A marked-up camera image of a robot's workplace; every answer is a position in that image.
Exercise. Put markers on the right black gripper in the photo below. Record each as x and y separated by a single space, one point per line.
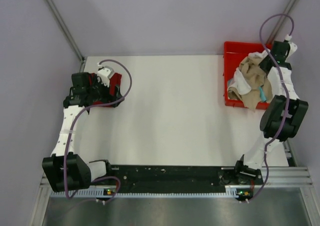
261 65

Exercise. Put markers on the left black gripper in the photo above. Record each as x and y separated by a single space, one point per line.
107 97

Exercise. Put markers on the beige t-shirt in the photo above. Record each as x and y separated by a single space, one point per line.
252 99

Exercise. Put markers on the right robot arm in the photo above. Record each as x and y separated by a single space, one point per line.
283 117

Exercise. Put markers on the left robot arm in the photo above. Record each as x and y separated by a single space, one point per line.
64 168

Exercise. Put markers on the folded red t-shirt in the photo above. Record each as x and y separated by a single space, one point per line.
115 80

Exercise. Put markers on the teal t-shirt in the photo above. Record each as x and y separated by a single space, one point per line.
262 95

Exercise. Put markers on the white printed t-shirt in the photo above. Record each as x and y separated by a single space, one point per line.
248 76

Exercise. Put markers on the red plastic bin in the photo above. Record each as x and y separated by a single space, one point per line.
234 53

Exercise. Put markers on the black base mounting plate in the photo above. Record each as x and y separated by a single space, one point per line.
180 179

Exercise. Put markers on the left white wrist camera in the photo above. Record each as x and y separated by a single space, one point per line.
105 74

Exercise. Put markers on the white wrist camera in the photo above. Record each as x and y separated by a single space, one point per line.
105 74
292 47

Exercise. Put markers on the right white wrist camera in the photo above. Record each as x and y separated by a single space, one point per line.
292 47

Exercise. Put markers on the right aluminium corner post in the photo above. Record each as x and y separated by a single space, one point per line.
281 21

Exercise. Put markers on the aluminium corner post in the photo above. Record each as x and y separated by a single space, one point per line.
281 21
64 29

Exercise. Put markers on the aluminium frame rail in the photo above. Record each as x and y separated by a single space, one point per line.
277 175

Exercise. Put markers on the grey slotted cable duct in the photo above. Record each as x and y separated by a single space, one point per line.
105 193

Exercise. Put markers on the left aluminium corner post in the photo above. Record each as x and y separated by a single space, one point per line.
64 29

